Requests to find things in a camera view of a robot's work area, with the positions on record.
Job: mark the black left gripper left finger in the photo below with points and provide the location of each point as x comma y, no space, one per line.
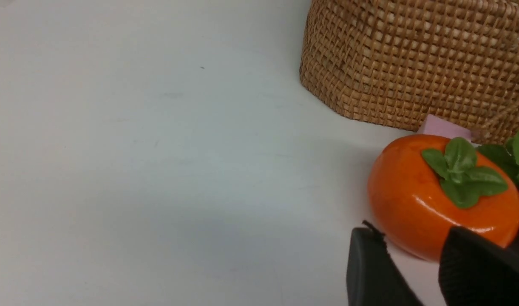
372,278

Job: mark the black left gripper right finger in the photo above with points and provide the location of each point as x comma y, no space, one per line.
474,271

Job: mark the orange persimmon with green leaf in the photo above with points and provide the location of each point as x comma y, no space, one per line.
422,185

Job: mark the pink foam cube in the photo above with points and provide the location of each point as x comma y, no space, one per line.
437,126

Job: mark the woven rattan basket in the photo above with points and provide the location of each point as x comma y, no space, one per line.
394,62

